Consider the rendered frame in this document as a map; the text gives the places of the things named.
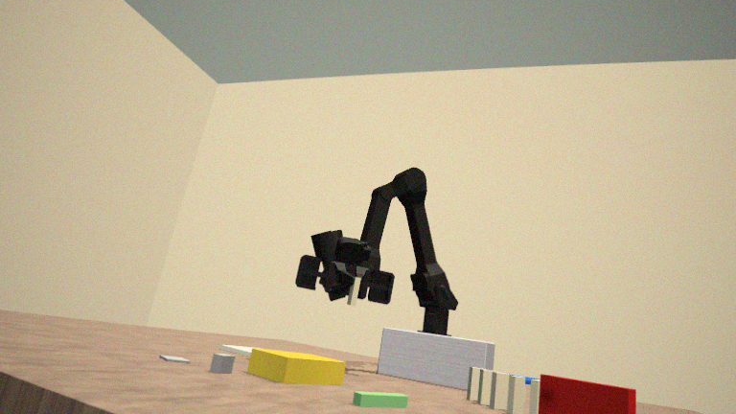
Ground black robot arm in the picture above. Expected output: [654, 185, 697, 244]
[310, 168, 458, 336]

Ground yellow rectangular block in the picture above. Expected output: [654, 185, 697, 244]
[247, 349, 346, 385]

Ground grey flat tile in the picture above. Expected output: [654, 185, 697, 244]
[160, 355, 191, 364]

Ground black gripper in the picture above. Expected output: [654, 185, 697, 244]
[295, 255, 395, 304]

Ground green rectangular block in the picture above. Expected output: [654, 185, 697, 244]
[352, 392, 408, 408]

